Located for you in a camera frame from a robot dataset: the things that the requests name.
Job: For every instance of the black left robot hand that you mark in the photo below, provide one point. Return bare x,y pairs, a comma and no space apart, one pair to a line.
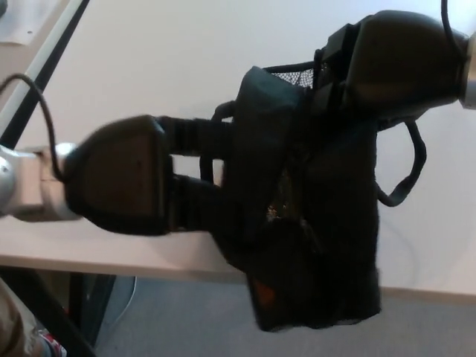
119,175

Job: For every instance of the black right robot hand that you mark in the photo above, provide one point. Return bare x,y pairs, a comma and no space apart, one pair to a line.
401,59

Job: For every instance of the black fabric lunch bag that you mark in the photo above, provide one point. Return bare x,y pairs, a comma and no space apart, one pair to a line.
334,223

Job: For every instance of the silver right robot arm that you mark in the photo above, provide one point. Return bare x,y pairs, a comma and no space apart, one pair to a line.
470,85

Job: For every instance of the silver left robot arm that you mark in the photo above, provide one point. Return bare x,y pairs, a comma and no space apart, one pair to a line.
29,186

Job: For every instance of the black metal desk leg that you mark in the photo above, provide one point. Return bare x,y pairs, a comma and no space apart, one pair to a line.
80,297

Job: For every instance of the white printed paper sheet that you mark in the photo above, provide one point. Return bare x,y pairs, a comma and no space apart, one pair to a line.
22,29

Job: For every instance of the red and white object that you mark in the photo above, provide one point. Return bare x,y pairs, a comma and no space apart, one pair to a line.
52,342

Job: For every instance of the beige fabric cloth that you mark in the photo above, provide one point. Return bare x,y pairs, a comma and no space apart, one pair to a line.
11,327

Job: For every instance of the black diagonal frame bar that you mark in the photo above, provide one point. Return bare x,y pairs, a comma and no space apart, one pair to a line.
44,305

